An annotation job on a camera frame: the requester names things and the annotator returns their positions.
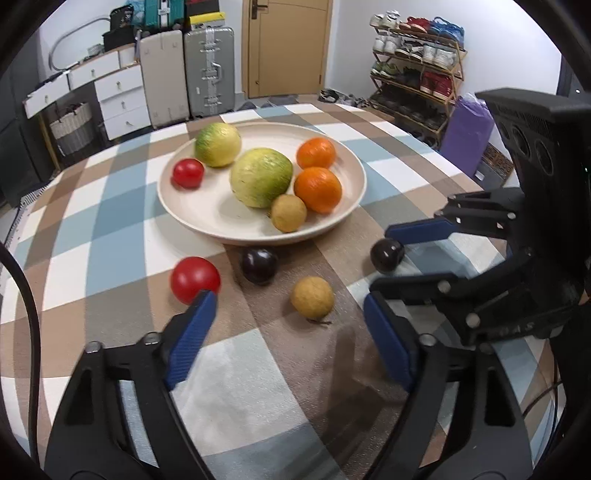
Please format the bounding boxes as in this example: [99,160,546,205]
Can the wooden door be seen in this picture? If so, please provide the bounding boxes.
[242,0,333,99]

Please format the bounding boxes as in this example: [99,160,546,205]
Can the oval metal frame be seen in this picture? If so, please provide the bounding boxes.
[48,16,112,75]

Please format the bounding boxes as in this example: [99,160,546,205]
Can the black printed packet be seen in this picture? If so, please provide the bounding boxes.
[110,6,134,33]

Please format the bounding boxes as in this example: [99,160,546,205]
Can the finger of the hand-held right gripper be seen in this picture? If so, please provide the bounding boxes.
[385,188,525,246]
[369,261,532,345]

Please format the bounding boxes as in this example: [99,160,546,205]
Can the purple bag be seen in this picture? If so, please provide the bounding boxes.
[440,95,496,178]

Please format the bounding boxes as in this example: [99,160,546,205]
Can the sneakers on floor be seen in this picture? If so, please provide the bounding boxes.
[318,89,370,110]

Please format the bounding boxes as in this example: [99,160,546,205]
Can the large yellow-green guava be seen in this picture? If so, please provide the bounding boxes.
[230,148,294,209]

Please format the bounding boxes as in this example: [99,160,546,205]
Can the dark grey fridge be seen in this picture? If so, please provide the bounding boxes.
[0,55,54,206]

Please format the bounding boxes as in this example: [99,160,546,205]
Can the brown patterned doormat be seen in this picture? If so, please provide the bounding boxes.
[475,143,515,185]

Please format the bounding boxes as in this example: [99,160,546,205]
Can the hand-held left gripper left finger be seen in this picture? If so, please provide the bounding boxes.
[44,291,218,480]

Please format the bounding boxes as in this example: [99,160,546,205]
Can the grey slippers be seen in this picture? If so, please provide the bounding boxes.
[238,95,296,112]

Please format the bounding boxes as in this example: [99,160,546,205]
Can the cream round plate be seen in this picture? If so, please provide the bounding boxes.
[157,122,367,245]

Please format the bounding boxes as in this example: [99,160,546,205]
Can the wooden shoe rack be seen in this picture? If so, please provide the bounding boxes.
[369,18,468,140]

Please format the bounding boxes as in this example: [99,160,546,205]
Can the teal suitcase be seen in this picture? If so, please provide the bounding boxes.
[144,0,185,17]

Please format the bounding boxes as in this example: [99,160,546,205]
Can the dark purple plum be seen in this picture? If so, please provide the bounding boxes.
[239,248,280,285]
[370,238,406,273]

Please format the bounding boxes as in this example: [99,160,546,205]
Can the silver suitcase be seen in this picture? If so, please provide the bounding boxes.
[183,26,235,118]

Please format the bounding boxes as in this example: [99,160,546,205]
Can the large orange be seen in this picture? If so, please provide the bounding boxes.
[294,167,343,214]

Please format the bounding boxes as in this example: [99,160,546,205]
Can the small yellow-green guava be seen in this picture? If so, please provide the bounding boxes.
[194,122,242,168]

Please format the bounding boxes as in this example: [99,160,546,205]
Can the woven laundry basket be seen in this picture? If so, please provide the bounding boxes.
[49,102,95,158]

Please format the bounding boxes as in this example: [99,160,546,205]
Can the white drawer desk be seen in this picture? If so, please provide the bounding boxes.
[24,48,153,141]

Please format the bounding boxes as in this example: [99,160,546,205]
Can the yellow and black shoe box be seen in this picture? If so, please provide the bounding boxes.
[186,13,225,30]

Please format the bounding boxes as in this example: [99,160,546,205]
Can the beige suitcase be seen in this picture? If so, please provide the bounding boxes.
[139,30,191,129]

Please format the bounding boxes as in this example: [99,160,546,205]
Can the thick black cable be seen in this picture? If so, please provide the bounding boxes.
[0,242,42,462]

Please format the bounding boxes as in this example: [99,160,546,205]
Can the small orange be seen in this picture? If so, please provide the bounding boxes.
[296,137,337,169]

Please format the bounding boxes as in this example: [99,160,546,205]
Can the small red tomato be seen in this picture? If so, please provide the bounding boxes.
[172,158,205,189]

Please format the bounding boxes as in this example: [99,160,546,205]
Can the rows of assorted shoes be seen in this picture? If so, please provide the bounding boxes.
[370,11,465,130]

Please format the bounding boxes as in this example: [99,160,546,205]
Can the thin black cable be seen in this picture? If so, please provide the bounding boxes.
[522,378,591,444]

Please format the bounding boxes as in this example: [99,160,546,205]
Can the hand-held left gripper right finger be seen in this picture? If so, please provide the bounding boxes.
[363,292,536,480]

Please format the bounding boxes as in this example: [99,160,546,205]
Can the brown longan fruit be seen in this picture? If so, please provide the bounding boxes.
[290,276,335,320]
[270,194,308,233]

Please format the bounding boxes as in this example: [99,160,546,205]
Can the large red tomato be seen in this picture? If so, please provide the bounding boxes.
[170,257,221,305]

